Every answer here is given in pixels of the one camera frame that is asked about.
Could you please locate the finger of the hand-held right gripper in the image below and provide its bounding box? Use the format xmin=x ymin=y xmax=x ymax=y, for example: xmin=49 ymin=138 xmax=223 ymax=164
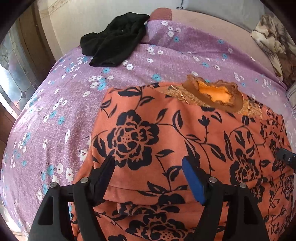
xmin=277 ymin=148 xmax=296 ymax=173

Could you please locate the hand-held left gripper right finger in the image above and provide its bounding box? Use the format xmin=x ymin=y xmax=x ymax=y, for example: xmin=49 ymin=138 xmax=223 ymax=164
xmin=182 ymin=156 xmax=270 ymax=241

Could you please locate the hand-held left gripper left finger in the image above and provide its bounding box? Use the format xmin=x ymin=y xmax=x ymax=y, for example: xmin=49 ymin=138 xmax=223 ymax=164
xmin=28 ymin=155 xmax=115 ymax=241

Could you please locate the orange black floral garment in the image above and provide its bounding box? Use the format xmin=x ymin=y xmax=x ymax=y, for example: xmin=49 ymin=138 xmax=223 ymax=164
xmin=69 ymin=75 xmax=296 ymax=241

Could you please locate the striped floral pillow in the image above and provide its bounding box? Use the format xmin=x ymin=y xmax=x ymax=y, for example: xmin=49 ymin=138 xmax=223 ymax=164
xmin=285 ymin=82 xmax=296 ymax=109

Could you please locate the purple floral bedsheet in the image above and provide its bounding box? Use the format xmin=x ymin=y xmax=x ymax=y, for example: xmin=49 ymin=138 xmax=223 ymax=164
xmin=0 ymin=20 xmax=296 ymax=234

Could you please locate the beige floral blanket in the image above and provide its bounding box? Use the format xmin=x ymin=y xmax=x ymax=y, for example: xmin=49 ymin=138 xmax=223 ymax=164
xmin=251 ymin=14 xmax=296 ymax=86

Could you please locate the wooden stained glass door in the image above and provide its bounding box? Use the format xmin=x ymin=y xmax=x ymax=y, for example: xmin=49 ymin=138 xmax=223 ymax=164
xmin=0 ymin=14 xmax=57 ymax=144

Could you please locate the pink brown mattress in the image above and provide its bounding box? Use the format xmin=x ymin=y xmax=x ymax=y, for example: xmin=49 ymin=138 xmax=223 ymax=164
xmin=149 ymin=7 xmax=288 ymax=87

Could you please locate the grey pillow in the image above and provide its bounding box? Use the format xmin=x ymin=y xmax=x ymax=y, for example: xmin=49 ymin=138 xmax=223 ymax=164
xmin=176 ymin=0 xmax=265 ymax=32

